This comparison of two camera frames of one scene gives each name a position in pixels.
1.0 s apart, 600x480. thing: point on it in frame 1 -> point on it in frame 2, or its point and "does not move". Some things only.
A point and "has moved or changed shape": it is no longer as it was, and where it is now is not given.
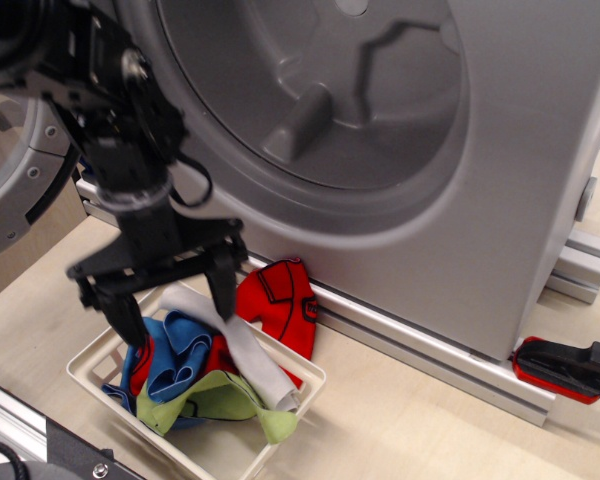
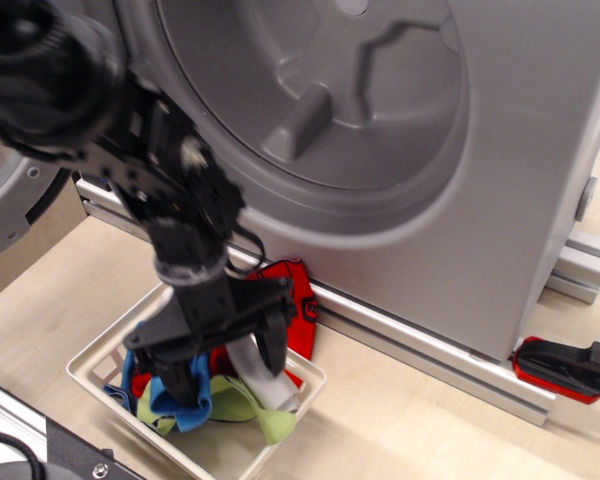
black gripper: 154,243 -> 208,302
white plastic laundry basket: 222,449 does not move
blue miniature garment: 178,343 has moved or changed shape
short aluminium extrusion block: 583,266 does not move
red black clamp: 578,373 does not move
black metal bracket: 66,447 does not move
